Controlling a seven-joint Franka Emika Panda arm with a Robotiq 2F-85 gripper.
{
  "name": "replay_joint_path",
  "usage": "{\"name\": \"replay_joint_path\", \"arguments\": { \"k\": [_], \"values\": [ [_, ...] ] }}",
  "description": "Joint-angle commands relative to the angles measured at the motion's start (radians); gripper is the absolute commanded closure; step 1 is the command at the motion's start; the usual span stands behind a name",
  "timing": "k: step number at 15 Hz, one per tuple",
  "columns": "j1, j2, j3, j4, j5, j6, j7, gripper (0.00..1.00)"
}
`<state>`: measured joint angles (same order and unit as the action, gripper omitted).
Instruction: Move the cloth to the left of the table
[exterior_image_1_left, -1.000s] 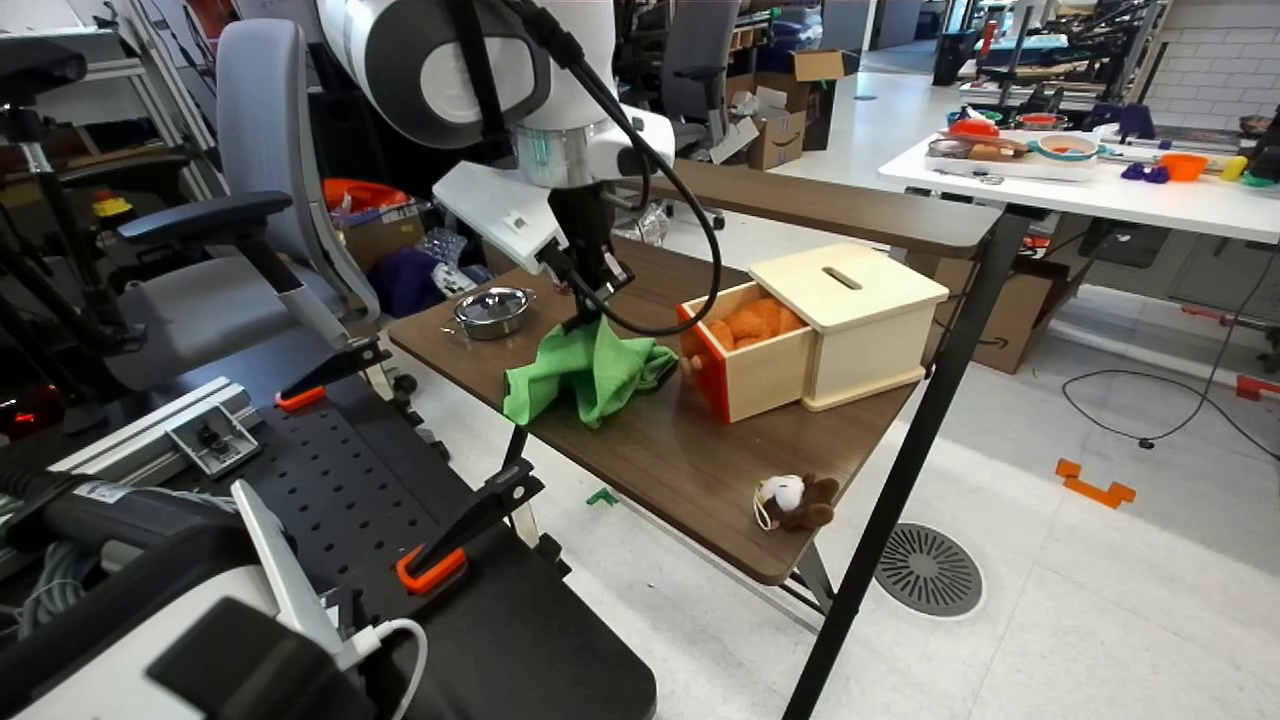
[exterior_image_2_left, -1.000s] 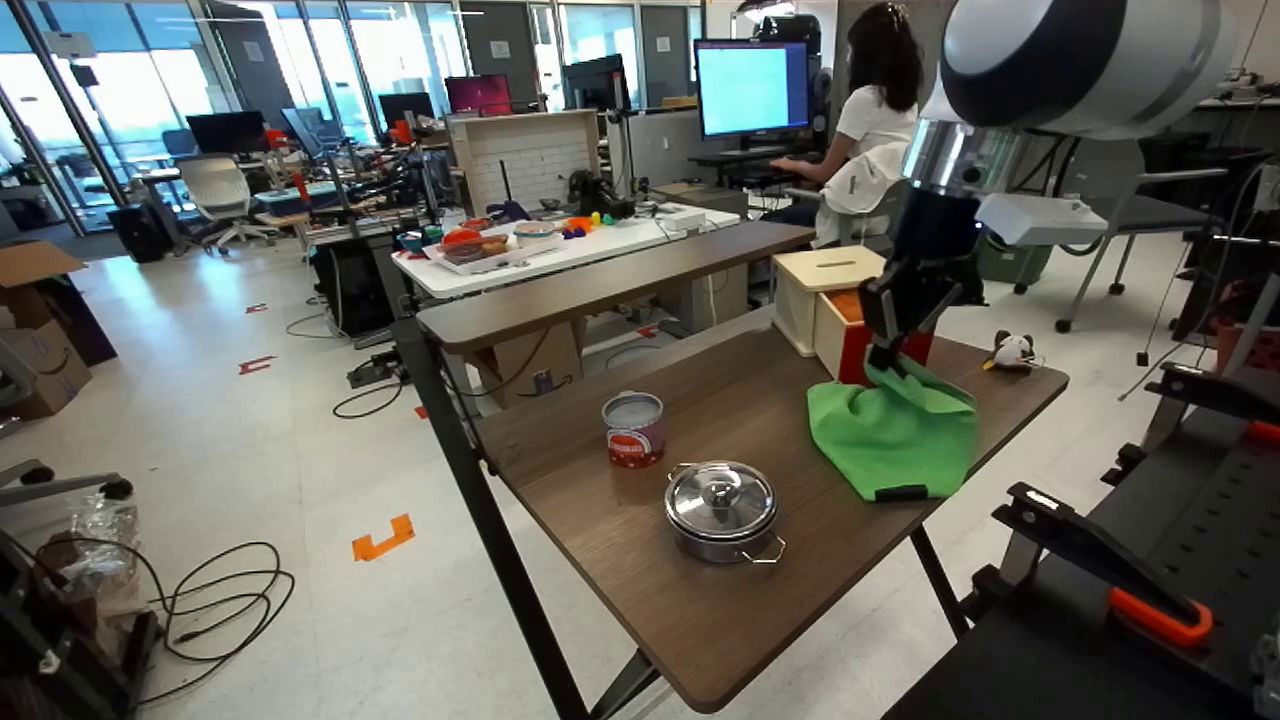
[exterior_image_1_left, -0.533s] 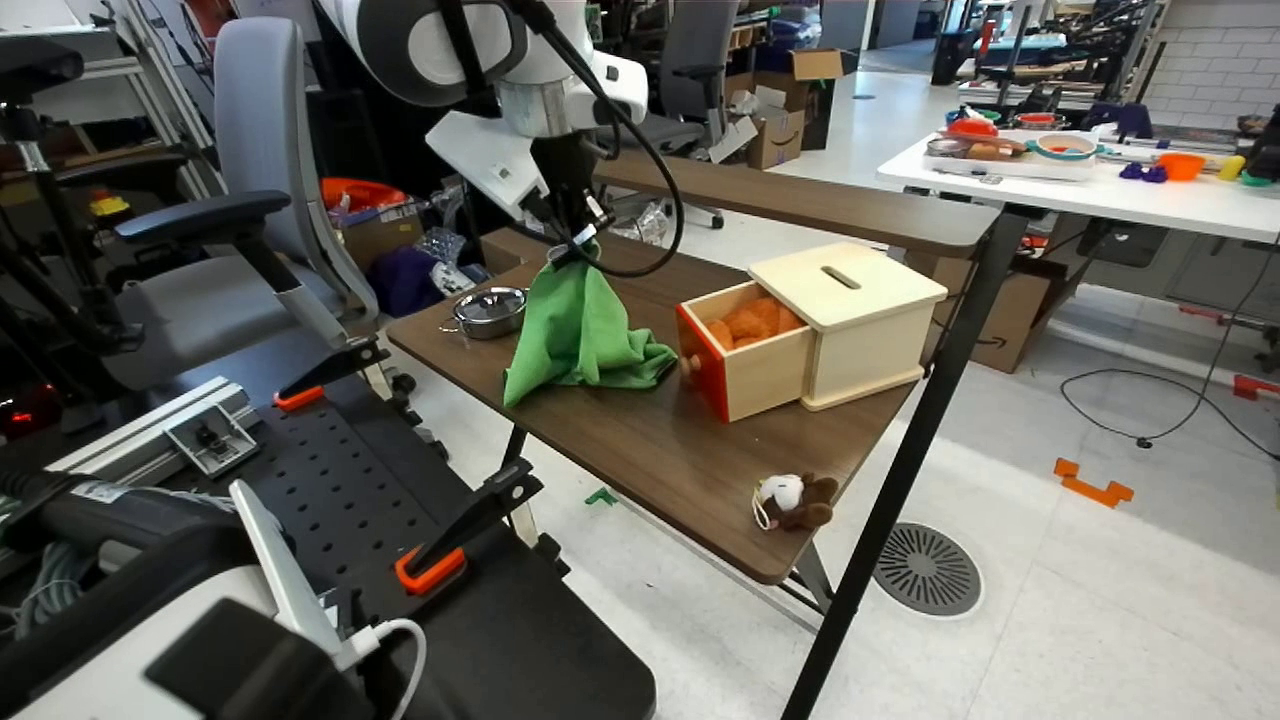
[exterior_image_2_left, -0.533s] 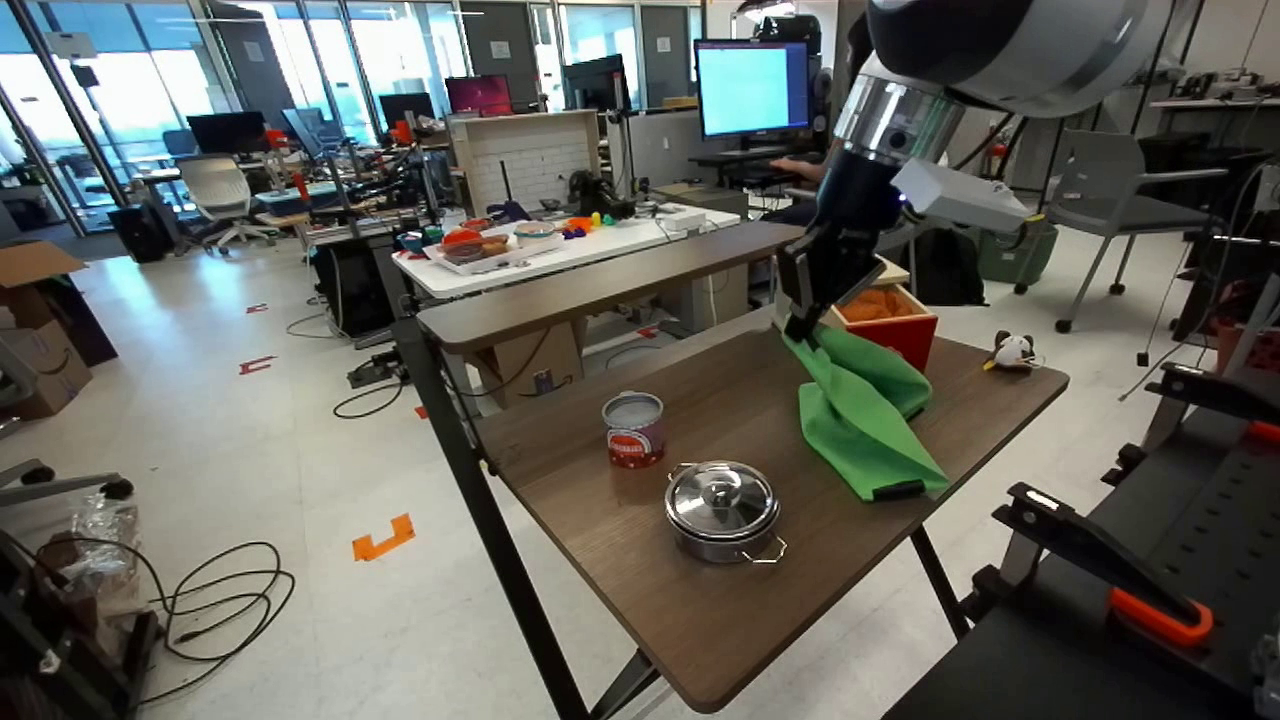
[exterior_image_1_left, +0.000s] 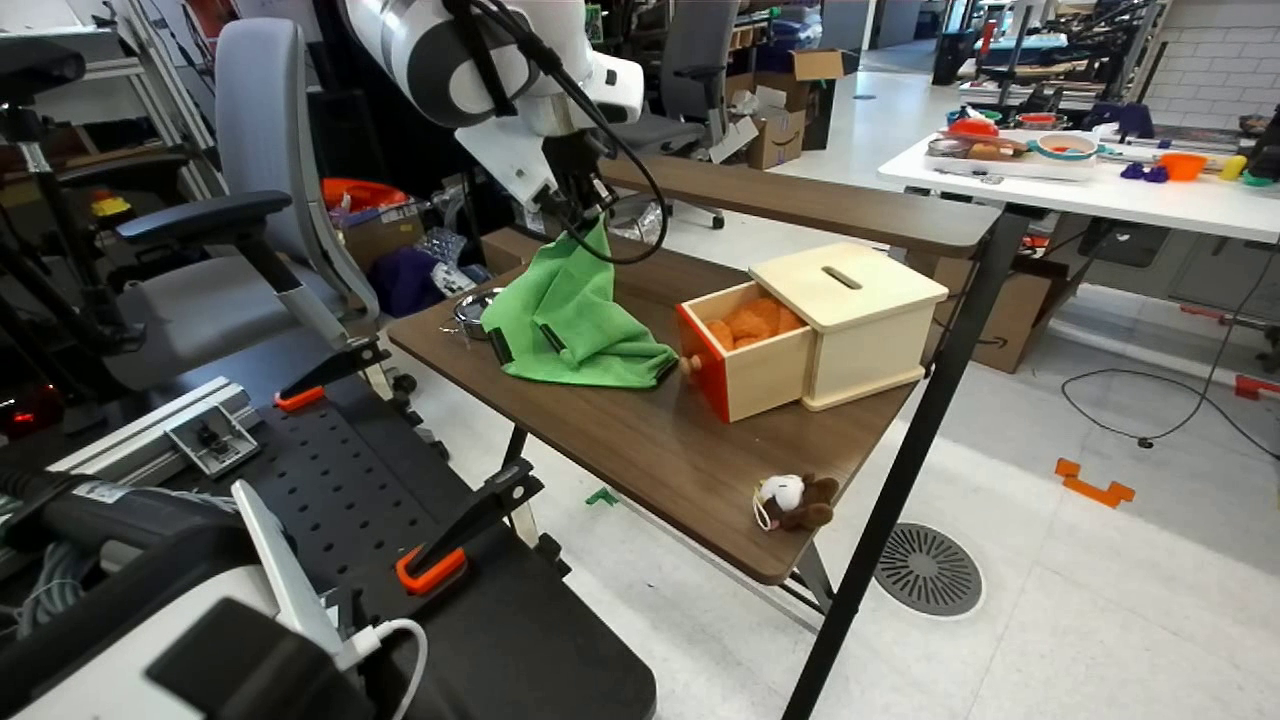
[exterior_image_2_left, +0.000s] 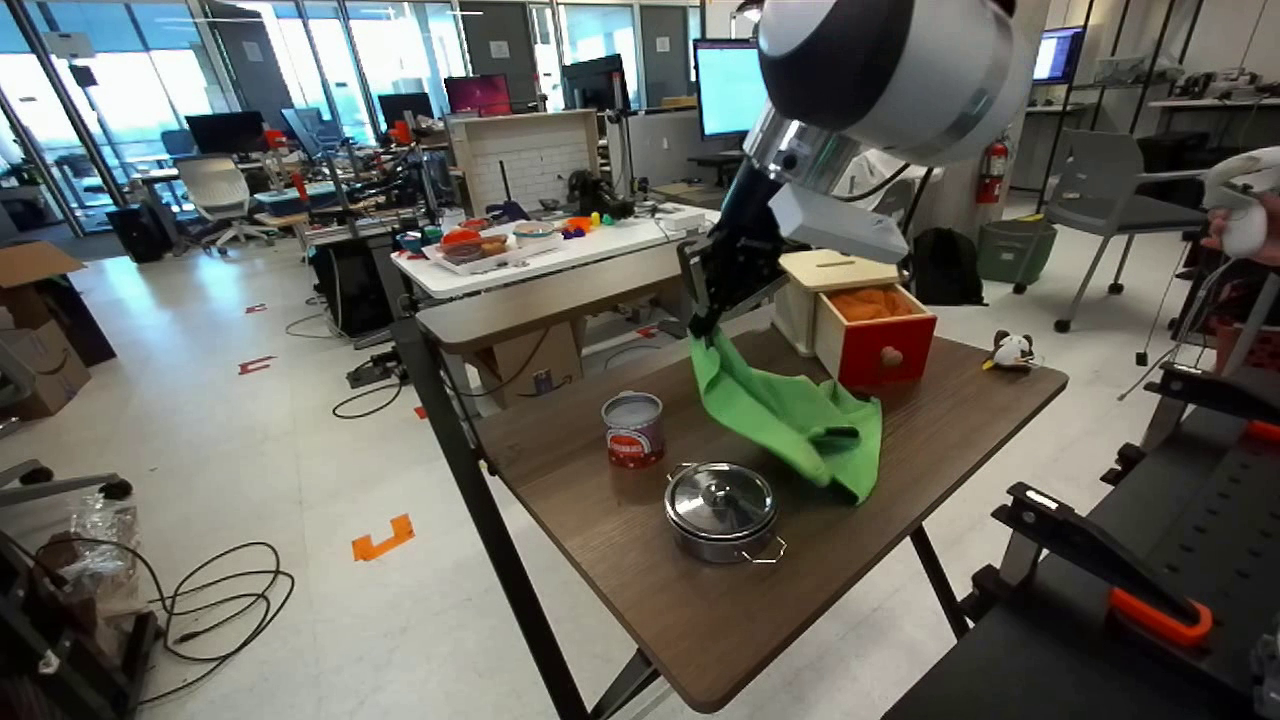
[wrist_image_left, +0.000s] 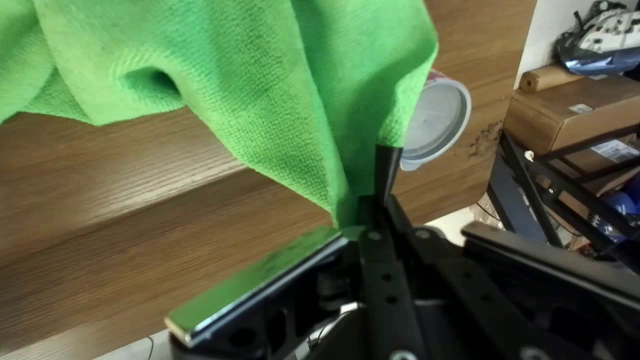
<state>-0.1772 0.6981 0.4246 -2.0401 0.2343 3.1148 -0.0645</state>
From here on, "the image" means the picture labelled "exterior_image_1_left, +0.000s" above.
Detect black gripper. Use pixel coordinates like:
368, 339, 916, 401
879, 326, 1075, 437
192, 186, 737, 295
542, 127, 615, 244

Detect green cloth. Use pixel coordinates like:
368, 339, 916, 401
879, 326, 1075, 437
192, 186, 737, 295
475, 222, 679, 398

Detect low brown cardboard box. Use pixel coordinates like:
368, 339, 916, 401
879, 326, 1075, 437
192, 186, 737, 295
475, 223, 546, 276

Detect orange balls in drawer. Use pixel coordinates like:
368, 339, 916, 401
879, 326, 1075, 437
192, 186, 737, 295
703, 294, 803, 354

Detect grey background office chair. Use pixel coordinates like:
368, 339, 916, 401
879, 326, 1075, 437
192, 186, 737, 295
626, 0, 742, 155

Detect dark purple bag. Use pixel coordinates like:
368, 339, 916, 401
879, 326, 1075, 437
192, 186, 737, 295
368, 248, 443, 315

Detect open cardboard box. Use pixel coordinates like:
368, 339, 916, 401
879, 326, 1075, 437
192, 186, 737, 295
742, 103, 813, 172

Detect brown wooden shelf board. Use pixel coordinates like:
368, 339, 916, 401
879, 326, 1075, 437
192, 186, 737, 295
596, 151, 1008, 261

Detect wooden drawer orange front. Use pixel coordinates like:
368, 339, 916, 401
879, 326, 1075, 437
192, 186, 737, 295
673, 276, 816, 429

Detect orange plastic bin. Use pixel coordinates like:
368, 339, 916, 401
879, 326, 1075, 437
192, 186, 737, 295
316, 172, 413, 218

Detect light wooden slotted box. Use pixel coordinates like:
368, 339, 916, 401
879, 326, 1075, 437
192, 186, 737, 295
748, 242, 953, 411

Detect small black orange clamp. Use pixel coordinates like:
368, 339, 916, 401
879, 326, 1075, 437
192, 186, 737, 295
268, 337, 393, 421

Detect brown white plush toy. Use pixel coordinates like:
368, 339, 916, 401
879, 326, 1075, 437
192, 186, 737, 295
748, 468, 839, 536

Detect grey office chair black armrest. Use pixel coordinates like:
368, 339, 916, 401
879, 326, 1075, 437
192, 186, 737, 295
97, 12, 393, 394

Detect large black orange clamp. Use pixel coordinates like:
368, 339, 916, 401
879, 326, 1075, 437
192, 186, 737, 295
393, 456, 549, 601

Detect black perforated base board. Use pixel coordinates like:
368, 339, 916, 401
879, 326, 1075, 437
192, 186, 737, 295
246, 398, 657, 720

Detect black metal table leg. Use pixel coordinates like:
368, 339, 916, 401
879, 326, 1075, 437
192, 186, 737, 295
775, 211, 1034, 720

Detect large cardboard box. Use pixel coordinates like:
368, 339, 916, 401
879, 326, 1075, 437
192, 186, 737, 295
931, 252, 1057, 377

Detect white angled metal bar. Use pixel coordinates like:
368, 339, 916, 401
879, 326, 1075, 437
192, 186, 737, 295
230, 475, 351, 665

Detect white table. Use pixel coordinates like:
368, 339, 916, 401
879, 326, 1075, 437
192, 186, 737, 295
876, 124, 1280, 248

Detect white patterned plate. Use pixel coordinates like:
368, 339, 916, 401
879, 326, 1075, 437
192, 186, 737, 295
1029, 127, 1106, 164

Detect round floor drain grate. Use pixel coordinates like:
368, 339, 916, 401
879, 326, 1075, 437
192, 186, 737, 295
874, 521, 990, 620

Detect black flat device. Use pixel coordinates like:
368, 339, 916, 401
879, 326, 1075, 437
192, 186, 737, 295
142, 597, 377, 720

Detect orange bowl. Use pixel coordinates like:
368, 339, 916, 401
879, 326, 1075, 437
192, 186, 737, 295
1155, 149, 1208, 186

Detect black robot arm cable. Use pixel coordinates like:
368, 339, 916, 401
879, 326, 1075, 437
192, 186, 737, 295
455, 0, 673, 270

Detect white usb cable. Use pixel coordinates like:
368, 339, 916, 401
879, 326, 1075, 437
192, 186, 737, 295
350, 617, 433, 720

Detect aluminium extrusion rail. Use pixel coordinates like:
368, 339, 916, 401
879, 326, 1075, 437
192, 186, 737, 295
39, 374, 256, 479

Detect orange floor bracket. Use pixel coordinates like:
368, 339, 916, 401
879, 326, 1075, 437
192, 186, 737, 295
1048, 456, 1141, 514

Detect black floor cable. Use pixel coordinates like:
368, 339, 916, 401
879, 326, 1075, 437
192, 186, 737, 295
1057, 244, 1280, 464

